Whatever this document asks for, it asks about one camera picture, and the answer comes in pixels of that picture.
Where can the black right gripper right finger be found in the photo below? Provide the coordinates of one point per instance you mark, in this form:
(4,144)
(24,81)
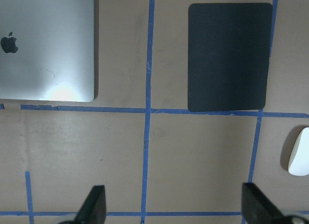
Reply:
(256,208)

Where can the black mousepad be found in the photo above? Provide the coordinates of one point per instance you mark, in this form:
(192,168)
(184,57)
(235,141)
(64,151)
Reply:
(228,56)

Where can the white computer mouse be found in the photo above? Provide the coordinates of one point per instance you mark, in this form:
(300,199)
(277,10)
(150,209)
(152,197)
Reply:
(299,159)

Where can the silver laptop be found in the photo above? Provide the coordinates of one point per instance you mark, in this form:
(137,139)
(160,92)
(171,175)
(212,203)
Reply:
(47,50)

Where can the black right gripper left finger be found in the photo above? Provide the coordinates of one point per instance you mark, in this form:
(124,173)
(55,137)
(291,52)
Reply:
(93,210)

